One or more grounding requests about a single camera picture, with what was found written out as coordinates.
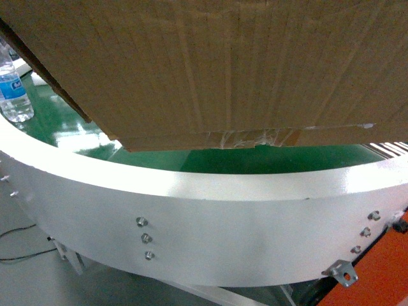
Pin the orange motor cover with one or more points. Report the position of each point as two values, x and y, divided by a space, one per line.
382 275

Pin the clear water bottle blue label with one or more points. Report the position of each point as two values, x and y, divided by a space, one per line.
15 104

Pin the white curved conveyor with green belt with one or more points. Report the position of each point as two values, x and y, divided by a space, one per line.
206 231

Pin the brown cardboard box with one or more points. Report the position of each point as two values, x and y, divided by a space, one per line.
182 75

